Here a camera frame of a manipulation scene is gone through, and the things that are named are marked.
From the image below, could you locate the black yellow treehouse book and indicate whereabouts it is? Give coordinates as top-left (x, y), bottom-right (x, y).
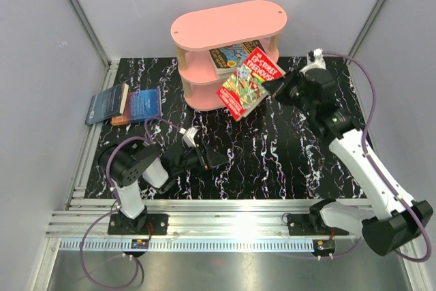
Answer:
top-left (209, 40), bottom-right (264, 71)

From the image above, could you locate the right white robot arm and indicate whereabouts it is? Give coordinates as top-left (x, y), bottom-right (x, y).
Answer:
top-left (262, 68), bottom-right (433, 262)

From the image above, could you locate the black marble pattern mat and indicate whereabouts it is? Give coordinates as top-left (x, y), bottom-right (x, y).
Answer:
top-left (95, 57), bottom-right (364, 200)

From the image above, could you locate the red 13-storey treehouse book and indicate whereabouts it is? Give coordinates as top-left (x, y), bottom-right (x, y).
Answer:
top-left (216, 47), bottom-right (286, 121)

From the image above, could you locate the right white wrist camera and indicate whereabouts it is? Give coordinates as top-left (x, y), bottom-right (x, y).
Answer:
top-left (301, 48), bottom-right (326, 74)

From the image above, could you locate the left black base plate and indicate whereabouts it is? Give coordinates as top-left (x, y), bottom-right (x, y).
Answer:
top-left (108, 213), bottom-right (169, 236)

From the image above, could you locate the pink three-tier shelf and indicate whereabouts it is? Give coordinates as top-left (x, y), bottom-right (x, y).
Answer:
top-left (170, 0), bottom-right (287, 111)

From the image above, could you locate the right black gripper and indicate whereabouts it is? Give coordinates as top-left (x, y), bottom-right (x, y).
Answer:
top-left (263, 67), bottom-right (315, 117)

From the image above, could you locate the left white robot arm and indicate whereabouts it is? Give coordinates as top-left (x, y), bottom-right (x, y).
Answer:
top-left (98, 137), bottom-right (228, 234)

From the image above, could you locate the aluminium mounting rail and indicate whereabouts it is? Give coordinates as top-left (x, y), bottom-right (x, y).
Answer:
top-left (45, 200), bottom-right (358, 253)

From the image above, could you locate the blue orange book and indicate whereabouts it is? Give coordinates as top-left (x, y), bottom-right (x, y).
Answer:
top-left (110, 88), bottom-right (162, 126)

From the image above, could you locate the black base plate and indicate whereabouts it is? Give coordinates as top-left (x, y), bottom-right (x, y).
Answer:
top-left (108, 213), bottom-right (169, 236)
top-left (283, 213), bottom-right (332, 237)

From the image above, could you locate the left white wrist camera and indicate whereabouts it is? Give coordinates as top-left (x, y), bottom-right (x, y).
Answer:
top-left (178, 127), bottom-right (200, 148)

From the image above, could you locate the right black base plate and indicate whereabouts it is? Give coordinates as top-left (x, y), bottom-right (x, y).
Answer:
top-left (283, 213), bottom-right (332, 237)

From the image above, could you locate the dark blue book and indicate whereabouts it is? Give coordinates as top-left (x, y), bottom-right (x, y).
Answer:
top-left (84, 83), bottom-right (129, 125)

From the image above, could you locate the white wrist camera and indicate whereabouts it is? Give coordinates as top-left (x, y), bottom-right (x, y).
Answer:
top-left (301, 48), bottom-right (326, 74)
top-left (178, 127), bottom-right (200, 148)

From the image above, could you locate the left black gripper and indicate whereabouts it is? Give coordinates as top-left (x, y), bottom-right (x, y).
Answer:
top-left (172, 140), bottom-right (229, 176)

